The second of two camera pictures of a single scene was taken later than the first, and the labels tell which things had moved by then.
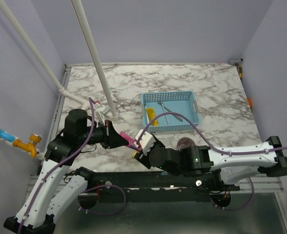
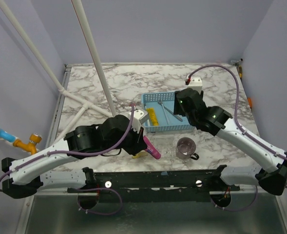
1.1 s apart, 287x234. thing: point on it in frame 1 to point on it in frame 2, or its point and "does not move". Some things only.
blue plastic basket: x=185 y=103 does not move
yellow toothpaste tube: x=151 y=114 does not move
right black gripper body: x=143 y=159 to x=178 y=109
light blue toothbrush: x=164 y=110 does not move
